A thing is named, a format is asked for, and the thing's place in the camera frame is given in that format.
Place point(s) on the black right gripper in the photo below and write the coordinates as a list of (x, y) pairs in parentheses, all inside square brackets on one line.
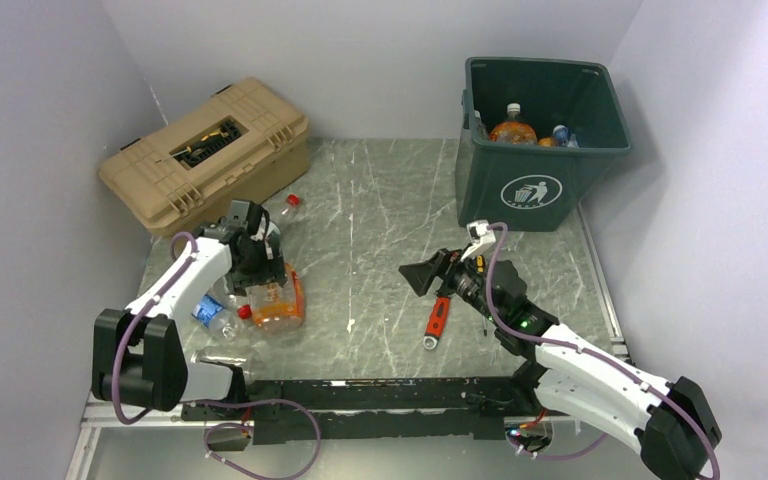
[(420, 276)]

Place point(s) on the crushed orange label jug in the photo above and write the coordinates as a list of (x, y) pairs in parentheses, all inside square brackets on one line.
[(513, 129)]

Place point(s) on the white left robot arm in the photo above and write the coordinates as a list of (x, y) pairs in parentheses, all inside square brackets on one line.
[(138, 358)]

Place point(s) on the tan plastic toolbox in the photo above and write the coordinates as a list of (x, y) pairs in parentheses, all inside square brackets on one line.
[(244, 143)]

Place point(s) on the red label clear bottle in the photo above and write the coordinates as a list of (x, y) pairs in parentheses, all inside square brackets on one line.
[(235, 302)]

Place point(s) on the yellow black screwdriver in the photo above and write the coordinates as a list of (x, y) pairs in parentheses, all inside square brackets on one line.
[(480, 267)]

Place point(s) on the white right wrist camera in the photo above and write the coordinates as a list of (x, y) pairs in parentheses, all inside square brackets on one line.
[(482, 237)]

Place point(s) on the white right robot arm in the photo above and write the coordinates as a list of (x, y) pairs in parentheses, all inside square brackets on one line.
[(668, 423)]

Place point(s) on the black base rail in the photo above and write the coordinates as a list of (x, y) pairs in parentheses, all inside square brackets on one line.
[(479, 407)]

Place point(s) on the large orange label bottle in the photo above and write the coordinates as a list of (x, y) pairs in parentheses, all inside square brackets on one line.
[(278, 307)]

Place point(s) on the red cap clear bottle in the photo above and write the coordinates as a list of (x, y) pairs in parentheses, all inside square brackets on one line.
[(288, 212)]

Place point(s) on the small blue label bottle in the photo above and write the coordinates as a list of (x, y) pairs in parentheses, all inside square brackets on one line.
[(222, 323)]

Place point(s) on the crushed clear blue label bottle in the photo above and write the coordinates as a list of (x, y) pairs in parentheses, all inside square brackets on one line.
[(564, 137)]

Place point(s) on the red handled adjustable wrench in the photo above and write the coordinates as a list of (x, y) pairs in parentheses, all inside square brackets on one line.
[(436, 323)]

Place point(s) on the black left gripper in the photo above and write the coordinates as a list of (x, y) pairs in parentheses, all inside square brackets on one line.
[(271, 270)]

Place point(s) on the dark green trash bin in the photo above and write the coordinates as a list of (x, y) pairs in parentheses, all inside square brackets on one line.
[(529, 187)]

